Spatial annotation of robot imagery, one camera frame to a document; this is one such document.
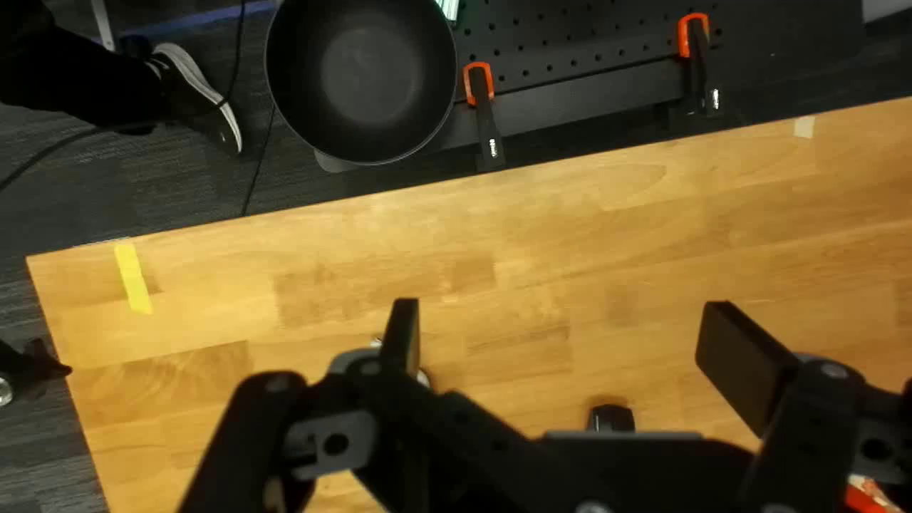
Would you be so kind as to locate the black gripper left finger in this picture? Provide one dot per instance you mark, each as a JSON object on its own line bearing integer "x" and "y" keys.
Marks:
{"x": 287, "y": 446}

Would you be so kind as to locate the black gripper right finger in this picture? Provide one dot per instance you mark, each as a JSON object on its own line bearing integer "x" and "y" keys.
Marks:
{"x": 817, "y": 427}

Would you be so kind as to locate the yellow tape strip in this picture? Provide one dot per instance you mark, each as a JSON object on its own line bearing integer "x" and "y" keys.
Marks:
{"x": 132, "y": 278}

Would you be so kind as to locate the black table edge clamp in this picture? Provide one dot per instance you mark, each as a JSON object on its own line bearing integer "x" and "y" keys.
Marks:
{"x": 29, "y": 365}

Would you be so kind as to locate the beige tape piece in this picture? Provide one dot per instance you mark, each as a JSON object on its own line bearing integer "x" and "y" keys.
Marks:
{"x": 804, "y": 127}

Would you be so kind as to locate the black white sneaker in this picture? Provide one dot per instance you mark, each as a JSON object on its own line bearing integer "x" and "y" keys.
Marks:
{"x": 196, "y": 90}

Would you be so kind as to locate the black round pan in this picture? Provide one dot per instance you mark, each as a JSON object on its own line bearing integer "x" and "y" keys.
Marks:
{"x": 361, "y": 75}

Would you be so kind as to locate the black pegboard panel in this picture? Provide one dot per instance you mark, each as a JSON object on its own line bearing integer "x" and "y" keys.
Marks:
{"x": 588, "y": 57}

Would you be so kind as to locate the dark trouser leg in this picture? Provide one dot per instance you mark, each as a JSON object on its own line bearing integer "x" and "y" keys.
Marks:
{"x": 68, "y": 67}

